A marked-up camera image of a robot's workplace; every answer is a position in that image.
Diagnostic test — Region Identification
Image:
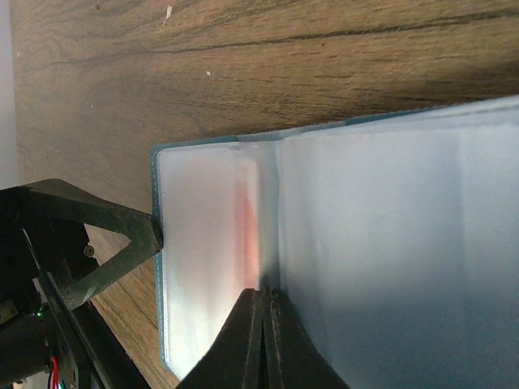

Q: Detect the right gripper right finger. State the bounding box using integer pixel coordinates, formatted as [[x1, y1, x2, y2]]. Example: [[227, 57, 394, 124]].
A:
[[262, 289, 348, 388]]

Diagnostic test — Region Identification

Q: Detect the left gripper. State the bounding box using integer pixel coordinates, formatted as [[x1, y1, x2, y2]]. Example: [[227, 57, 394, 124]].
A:
[[1, 178, 164, 388]]

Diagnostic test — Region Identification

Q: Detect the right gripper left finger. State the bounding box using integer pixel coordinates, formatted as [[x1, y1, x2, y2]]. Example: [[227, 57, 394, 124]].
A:
[[178, 289, 263, 388]]

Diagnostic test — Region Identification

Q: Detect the blue card holder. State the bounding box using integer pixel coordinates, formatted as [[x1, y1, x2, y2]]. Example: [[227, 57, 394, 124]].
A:
[[151, 96, 518, 388]]

